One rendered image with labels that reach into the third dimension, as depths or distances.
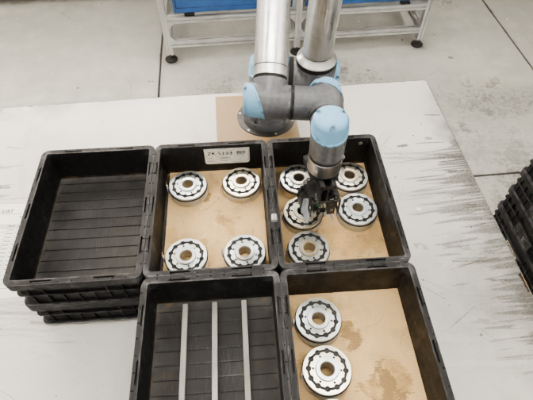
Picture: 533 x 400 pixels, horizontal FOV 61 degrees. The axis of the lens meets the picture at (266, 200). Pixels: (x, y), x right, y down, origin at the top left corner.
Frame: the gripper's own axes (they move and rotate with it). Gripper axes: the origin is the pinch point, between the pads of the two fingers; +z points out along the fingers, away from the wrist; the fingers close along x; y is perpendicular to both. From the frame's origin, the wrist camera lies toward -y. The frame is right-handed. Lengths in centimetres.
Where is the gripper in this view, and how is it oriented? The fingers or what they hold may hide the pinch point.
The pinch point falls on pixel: (314, 212)
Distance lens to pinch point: 118.3
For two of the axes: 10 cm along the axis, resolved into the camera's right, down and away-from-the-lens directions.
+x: 9.9, -1.2, 0.9
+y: 1.5, 7.9, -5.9
